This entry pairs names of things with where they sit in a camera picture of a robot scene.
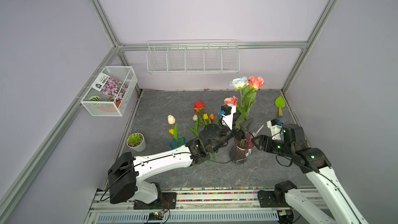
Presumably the dark red glass vase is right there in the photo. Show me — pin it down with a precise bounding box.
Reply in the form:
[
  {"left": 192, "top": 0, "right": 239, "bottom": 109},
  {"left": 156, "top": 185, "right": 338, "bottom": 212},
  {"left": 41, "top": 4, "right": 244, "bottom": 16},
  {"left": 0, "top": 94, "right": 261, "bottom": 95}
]
[{"left": 230, "top": 132, "right": 254, "bottom": 164}]

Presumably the orange tulip flower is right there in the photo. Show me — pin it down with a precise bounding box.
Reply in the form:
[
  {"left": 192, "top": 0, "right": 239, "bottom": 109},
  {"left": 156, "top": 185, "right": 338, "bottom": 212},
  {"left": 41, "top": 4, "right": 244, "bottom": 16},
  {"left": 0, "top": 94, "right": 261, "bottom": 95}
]
[{"left": 209, "top": 114, "right": 215, "bottom": 123}]

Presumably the small pink rose flower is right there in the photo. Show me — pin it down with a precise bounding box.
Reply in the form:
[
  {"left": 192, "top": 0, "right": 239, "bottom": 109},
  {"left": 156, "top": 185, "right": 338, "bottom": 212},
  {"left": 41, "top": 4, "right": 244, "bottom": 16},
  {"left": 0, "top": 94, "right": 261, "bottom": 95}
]
[{"left": 224, "top": 96, "right": 238, "bottom": 106}]

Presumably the red rose flower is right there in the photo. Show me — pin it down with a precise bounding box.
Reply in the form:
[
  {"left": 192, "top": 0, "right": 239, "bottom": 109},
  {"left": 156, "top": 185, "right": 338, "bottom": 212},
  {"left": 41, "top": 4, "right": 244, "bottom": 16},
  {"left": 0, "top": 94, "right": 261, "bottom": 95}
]
[{"left": 194, "top": 101, "right": 206, "bottom": 120}]

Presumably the white rose flower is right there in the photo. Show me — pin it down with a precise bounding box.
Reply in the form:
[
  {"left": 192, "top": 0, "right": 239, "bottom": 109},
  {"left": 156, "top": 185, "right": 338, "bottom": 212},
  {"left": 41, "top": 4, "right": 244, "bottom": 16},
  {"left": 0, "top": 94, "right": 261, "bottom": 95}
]
[{"left": 230, "top": 77, "right": 256, "bottom": 122}]

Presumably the pink rose double bloom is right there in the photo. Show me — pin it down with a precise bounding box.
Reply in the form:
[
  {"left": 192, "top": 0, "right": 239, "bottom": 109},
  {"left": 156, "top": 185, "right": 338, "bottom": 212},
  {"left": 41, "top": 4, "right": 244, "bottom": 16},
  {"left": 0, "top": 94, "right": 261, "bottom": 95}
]
[{"left": 241, "top": 76, "right": 264, "bottom": 121}]

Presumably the pale pink tulip flower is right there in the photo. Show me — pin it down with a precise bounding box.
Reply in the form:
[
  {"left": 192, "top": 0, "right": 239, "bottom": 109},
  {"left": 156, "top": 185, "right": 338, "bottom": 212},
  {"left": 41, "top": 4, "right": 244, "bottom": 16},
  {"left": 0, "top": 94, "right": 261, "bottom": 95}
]
[{"left": 167, "top": 115, "right": 176, "bottom": 125}]

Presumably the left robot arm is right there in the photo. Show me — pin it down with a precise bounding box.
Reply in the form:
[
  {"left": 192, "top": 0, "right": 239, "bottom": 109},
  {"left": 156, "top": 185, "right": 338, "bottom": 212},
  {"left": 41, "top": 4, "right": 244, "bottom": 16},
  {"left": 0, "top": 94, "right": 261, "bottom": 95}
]
[{"left": 106, "top": 120, "right": 252, "bottom": 204}]

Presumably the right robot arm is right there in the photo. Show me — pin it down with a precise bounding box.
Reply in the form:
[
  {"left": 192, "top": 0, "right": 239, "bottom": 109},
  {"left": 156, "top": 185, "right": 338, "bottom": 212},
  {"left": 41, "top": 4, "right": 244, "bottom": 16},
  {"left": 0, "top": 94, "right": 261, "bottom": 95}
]
[{"left": 252, "top": 121, "right": 367, "bottom": 224}]

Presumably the green leaf garden trowel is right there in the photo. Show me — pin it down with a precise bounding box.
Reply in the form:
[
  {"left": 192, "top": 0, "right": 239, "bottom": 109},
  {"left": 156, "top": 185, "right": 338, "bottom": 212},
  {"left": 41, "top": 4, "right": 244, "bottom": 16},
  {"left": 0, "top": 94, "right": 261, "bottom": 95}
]
[{"left": 275, "top": 96, "right": 286, "bottom": 118}]

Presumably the white tulip flower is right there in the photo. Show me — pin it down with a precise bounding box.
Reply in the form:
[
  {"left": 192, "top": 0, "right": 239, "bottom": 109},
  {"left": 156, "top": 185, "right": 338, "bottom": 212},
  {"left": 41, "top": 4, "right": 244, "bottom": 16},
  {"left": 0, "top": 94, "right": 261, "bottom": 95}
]
[{"left": 189, "top": 115, "right": 199, "bottom": 137}]

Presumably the blue glass vase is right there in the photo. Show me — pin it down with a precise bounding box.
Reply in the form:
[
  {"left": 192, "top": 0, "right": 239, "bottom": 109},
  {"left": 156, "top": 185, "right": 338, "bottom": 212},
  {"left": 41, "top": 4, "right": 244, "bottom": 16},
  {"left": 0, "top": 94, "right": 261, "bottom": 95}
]
[{"left": 170, "top": 136, "right": 186, "bottom": 150}]

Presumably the small potted green plant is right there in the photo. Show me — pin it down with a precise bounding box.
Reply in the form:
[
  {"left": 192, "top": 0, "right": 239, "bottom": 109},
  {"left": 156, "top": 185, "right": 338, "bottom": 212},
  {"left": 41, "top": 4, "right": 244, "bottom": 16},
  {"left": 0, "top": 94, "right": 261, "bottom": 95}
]
[{"left": 126, "top": 133, "right": 146, "bottom": 152}]

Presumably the flower seed packet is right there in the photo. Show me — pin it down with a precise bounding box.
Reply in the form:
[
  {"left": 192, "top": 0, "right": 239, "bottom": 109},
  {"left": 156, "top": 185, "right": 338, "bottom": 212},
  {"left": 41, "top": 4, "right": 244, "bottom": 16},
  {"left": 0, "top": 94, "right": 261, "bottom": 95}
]
[{"left": 91, "top": 73, "right": 128, "bottom": 101}]

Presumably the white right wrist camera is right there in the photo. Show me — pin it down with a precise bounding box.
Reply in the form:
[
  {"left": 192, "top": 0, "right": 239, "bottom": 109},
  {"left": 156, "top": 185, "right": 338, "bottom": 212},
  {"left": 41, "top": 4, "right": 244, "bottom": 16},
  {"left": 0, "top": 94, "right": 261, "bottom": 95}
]
[{"left": 267, "top": 119, "right": 284, "bottom": 140}]

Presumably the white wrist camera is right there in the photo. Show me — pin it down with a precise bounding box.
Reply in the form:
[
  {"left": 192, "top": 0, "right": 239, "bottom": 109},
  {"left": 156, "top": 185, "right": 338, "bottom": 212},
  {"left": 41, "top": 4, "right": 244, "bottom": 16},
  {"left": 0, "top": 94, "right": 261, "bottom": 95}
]
[
  {"left": 267, "top": 119, "right": 284, "bottom": 140},
  {"left": 219, "top": 104, "right": 236, "bottom": 130}
]

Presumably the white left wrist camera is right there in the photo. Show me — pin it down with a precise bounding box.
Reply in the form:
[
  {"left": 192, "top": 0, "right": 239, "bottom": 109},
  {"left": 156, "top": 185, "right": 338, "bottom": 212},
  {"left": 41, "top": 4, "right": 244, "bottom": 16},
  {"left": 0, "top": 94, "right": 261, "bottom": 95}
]
[{"left": 219, "top": 104, "right": 236, "bottom": 130}]

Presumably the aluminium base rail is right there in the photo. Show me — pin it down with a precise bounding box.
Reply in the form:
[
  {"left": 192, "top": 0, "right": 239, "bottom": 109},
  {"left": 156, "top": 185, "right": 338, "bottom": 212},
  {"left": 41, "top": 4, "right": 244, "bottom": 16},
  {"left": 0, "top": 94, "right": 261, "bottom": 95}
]
[{"left": 84, "top": 187, "right": 307, "bottom": 224}]

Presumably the white wire wall shelf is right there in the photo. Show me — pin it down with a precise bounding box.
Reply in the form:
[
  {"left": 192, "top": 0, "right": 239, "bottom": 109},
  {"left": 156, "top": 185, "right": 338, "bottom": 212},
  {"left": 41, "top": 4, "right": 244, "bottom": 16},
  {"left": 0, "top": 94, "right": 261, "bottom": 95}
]
[{"left": 146, "top": 41, "right": 240, "bottom": 74}]

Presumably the white wire side basket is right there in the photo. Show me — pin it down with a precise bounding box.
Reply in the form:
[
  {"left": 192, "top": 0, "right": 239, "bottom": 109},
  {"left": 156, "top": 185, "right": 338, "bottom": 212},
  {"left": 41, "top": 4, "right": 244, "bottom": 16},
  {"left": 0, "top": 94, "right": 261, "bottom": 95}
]
[{"left": 80, "top": 66, "right": 137, "bottom": 117}]

